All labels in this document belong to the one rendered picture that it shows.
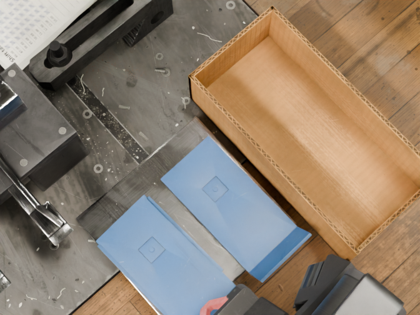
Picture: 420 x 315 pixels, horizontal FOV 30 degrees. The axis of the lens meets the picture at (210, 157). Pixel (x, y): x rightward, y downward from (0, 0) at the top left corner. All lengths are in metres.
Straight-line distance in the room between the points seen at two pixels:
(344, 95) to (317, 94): 0.05
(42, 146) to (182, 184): 0.15
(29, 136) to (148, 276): 0.19
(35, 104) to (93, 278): 0.19
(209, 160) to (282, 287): 0.15
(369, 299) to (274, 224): 0.24
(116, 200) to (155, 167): 0.05
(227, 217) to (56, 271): 0.19
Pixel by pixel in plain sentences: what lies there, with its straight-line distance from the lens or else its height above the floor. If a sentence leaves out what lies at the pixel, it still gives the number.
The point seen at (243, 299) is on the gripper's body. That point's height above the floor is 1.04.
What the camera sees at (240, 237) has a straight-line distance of 0.82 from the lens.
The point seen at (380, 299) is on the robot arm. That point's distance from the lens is 0.61.
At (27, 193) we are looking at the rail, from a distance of 0.78.
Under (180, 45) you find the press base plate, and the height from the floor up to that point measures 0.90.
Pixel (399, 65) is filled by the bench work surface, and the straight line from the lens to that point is 0.92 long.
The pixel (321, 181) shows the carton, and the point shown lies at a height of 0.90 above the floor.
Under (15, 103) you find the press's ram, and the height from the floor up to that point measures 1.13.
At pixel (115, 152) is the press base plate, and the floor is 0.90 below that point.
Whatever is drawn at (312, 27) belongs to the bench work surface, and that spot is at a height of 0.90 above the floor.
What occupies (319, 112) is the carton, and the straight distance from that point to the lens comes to 0.88.
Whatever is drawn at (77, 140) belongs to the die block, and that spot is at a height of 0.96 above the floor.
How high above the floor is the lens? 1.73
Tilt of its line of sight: 75 degrees down
